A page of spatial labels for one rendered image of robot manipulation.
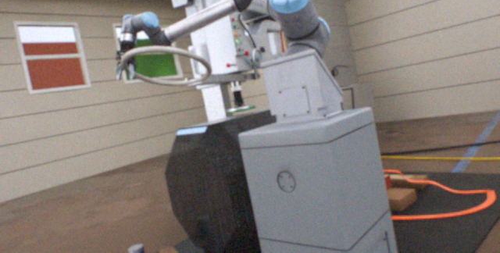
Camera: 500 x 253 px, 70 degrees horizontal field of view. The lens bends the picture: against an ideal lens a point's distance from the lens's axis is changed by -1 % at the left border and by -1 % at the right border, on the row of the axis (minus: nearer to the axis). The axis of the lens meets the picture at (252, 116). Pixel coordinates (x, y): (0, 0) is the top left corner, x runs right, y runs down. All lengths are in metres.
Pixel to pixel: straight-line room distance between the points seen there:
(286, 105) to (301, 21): 0.32
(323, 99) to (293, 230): 0.49
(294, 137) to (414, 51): 6.05
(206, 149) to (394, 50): 5.63
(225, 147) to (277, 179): 0.79
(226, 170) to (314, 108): 0.85
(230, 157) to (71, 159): 6.52
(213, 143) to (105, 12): 7.46
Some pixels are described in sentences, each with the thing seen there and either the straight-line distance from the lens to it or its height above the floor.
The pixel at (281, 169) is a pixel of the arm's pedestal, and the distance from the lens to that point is 1.31.
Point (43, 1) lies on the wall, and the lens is 8.83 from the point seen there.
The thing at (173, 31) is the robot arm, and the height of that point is 1.43.
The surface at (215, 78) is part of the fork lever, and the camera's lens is 2.28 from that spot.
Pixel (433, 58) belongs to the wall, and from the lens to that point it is 7.10.
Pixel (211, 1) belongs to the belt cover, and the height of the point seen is 1.67.
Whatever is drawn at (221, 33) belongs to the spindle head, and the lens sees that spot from 2.51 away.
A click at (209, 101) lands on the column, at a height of 1.02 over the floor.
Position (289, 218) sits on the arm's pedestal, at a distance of 1.36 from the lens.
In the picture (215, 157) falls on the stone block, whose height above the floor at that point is 0.68.
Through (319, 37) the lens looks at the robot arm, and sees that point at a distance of 1.49.
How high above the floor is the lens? 0.98
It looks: 3 degrees down
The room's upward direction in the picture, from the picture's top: 11 degrees counter-clockwise
